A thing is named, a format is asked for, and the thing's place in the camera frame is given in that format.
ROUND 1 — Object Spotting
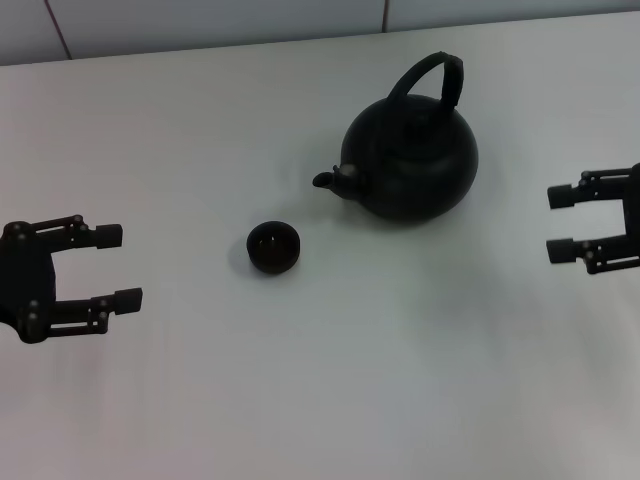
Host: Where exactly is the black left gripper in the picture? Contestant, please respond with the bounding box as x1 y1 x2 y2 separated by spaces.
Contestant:
0 214 144 346

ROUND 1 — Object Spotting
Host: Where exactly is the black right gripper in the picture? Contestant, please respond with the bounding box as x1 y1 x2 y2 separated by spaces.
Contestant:
545 161 640 277

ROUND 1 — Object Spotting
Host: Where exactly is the black round teapot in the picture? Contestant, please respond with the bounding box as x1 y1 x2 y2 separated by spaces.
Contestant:
311 51 481 229

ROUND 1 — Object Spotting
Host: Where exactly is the small black teacup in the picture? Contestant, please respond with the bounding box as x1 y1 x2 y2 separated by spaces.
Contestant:
245 219 303 276

